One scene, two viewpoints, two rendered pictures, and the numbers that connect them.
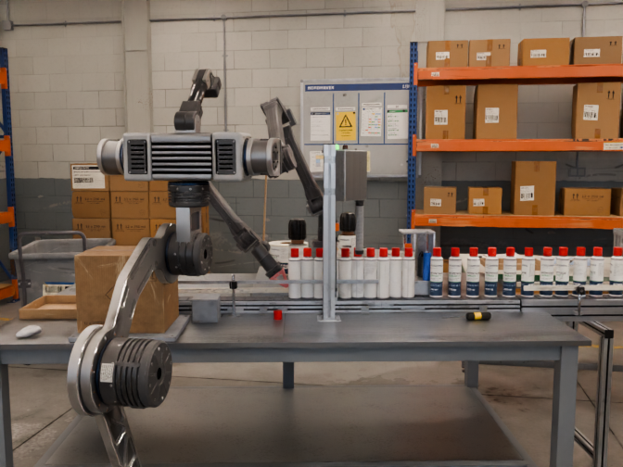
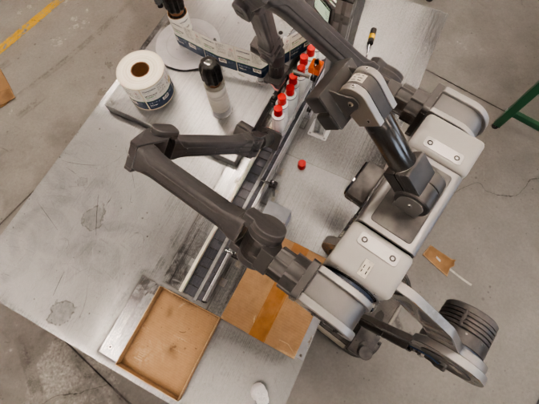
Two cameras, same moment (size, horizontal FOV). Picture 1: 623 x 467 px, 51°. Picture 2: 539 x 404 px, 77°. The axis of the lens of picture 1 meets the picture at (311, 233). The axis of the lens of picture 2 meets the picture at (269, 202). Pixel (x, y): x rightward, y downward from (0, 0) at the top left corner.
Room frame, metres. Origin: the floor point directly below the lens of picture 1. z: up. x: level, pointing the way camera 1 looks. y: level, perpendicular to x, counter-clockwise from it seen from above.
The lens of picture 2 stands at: (2.26, 0.72, 2.16)
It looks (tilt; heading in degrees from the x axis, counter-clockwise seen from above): 71 degrees down; 303
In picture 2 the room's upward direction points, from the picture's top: 6 degrees counter-clockwise
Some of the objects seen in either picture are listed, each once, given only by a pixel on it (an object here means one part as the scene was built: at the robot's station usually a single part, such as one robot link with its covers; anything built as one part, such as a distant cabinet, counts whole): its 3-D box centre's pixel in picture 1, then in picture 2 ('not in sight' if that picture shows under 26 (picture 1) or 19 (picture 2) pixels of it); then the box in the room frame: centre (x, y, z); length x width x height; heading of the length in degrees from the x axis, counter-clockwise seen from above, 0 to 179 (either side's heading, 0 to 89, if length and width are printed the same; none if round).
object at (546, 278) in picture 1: (546, 271); not in sight; (2.62, -0.96, 0.98); 0.05 x 0.05 x 0.20
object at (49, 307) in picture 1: (69, 306); (169, 340); (2.58, 0.98, 0.85); 0.30 x 0.26 x 0.04; 91
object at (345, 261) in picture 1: (345, 272); (299, 84); (2.60, -0.14, 0.98); 0.05 x 0.05 x 0.20
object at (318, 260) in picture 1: (320, 273); (289, 103); (2.60, -0.03, 0.98); 0.05 x 0.05 x 0.20
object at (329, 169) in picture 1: (328, 232); (330, 80); (2.46, -0.07, 1.16); 0.04 x 0.04 x 0.67; 1
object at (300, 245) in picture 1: (297, 251); (215, 88); (2.88, 0.06, 1.03); 0.09 x 0.09 x 0.30
